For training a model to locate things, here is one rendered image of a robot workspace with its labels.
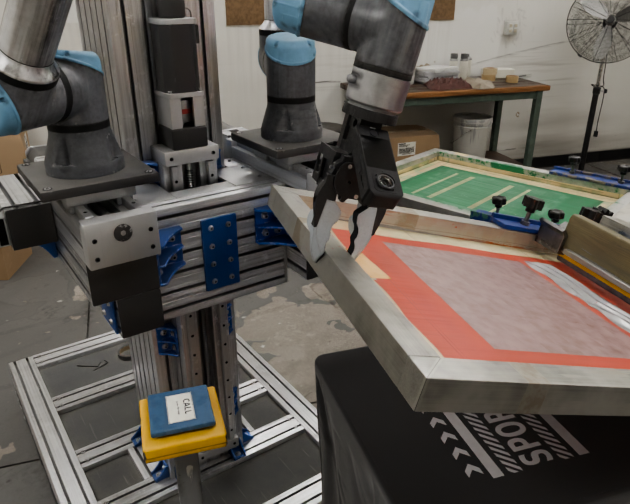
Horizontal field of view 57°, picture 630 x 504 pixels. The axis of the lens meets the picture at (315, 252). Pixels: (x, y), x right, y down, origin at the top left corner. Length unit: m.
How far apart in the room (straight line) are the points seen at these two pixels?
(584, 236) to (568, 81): 4.75
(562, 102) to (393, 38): 5.25
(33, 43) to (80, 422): 1.51
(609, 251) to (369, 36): 0.65
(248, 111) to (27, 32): 3.68
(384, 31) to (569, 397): 0.45
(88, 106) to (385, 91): 0.65
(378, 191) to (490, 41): 4.74
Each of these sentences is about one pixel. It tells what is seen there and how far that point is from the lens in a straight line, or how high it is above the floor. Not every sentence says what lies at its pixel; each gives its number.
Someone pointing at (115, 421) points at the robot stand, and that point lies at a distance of 2.24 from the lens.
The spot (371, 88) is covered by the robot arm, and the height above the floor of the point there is 1.49.
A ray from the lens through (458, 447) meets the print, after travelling 0.98.
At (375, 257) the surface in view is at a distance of 0.92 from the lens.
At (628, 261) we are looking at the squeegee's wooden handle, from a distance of 1.16.
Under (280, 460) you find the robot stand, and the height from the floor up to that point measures 0.21.
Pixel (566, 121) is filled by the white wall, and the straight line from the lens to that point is 6.03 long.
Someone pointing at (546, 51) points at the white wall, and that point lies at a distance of 5.72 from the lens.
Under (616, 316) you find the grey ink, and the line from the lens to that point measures 1.06.
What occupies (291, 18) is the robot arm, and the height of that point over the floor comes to 1.56.
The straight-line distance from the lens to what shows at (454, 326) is 0.77.
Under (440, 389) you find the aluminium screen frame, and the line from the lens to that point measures 0.57.
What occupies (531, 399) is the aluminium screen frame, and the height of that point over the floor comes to 1.22.
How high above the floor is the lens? 1.60
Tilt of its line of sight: 25 degrees down
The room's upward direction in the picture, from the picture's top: straight up
